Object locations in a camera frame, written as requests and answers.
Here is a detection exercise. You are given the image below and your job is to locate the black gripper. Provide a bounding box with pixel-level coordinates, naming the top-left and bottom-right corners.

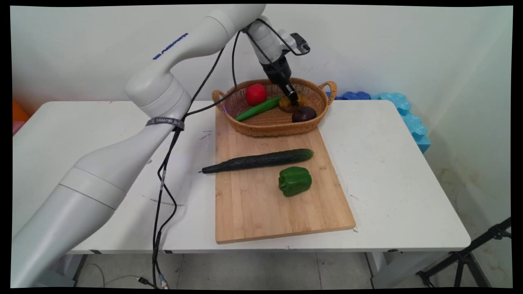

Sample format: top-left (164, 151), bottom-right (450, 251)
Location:
top-left (263, 56), bottom-right (299, 105)

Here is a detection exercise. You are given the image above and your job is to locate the yellow brown vegetable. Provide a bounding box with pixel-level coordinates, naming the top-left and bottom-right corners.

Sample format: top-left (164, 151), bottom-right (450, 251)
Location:
top-left (279, 93), bottom-right (305, 113)

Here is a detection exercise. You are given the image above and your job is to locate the dark purple round vegetable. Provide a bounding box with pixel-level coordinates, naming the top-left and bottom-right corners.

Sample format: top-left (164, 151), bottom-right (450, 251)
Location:
top-left (291, 106), bottom-right (317, 123)

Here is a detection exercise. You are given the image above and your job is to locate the red tomato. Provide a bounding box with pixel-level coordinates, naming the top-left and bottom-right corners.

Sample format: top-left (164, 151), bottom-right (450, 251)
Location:
top-left (245, 83), bottom-right (268, 107)

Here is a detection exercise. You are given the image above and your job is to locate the woven wicker basket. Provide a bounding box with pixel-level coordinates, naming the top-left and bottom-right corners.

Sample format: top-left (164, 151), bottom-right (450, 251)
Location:
top-left (212, 77), bottom-right (338, 137)

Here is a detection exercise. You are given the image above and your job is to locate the small light green cucumber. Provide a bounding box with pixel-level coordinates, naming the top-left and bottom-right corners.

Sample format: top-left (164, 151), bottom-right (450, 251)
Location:
top-left (235, 96), bottom-right (283, 122)

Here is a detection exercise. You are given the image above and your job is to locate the dark blue foam piece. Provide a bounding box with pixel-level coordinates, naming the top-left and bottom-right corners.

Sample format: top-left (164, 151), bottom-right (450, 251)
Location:
top-left (326, 91), bottom-right (371, 101)

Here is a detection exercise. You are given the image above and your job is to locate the long dark green cucumber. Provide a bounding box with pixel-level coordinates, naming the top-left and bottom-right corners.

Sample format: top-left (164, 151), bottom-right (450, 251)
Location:
top-left (199, 148), bottom-right (315, 175)

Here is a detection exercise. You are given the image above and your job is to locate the green bell pepper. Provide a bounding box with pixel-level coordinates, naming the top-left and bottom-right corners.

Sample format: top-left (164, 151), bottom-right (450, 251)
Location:
top-left (278, 166), bottom-right (313, 197)

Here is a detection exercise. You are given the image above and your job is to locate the wooden cutting board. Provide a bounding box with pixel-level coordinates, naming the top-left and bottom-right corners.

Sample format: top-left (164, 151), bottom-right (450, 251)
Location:
top-left (215, 107), bottom-right (356, 245)

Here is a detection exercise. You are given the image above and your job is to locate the light blue foam piece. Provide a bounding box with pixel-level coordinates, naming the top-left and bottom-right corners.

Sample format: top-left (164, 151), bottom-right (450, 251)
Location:
top-left (378, 92), bottom-right (432, 154)

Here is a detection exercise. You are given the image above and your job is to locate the white table leg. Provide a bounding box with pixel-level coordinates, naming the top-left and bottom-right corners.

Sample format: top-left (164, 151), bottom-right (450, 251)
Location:
top-left (365, 251), bottom-right (448, 289)

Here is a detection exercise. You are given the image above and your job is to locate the black tripod stand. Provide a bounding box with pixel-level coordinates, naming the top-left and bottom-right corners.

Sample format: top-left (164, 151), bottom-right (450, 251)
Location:
top-left (416, 217), bottom-right (512, 288)

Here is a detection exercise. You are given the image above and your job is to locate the orange block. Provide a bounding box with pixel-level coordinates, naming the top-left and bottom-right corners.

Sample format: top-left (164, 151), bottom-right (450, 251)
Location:
top-left (12, 100), bottom-right (30, 123)

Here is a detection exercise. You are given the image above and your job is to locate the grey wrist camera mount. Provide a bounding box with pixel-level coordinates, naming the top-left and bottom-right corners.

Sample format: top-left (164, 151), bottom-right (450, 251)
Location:
top-left (288, 32), bottom-right (311, 56)

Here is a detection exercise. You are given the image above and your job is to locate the grey velcro cable strap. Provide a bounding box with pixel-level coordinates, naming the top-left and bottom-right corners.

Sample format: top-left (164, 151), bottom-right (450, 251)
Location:
top-left (145, 117), bottom-right (185, 131)

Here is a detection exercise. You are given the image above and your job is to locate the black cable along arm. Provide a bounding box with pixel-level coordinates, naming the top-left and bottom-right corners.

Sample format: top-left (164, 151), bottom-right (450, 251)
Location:
top-left (152, 18), bottom-right (311, 289)

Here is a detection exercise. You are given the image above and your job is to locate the white cable on floor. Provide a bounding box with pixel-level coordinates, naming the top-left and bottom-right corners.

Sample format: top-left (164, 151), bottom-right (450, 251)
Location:
top-left (73, 263), bottom-right (144, 288)

